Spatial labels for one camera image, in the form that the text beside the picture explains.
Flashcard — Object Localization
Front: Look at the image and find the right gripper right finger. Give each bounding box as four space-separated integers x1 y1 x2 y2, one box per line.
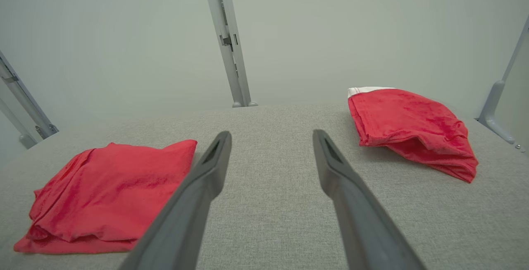
312 129 426 270

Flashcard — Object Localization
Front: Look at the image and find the red shorts white waistband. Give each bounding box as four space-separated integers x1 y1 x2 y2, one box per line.
347 86 479 184

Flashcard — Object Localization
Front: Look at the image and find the grey metal side frame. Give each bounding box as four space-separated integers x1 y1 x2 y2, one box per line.
477 16 529 153
0 51 59 150

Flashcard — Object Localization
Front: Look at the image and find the red garment white striped trim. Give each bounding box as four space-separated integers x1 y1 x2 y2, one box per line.
13 139 198 255

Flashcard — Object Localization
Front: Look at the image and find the grey metal partition post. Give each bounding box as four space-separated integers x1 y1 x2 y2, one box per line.
201 0 244 108
215 0 259 108

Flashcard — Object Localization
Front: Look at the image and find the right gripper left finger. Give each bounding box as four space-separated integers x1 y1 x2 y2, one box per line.
118 131 233 270

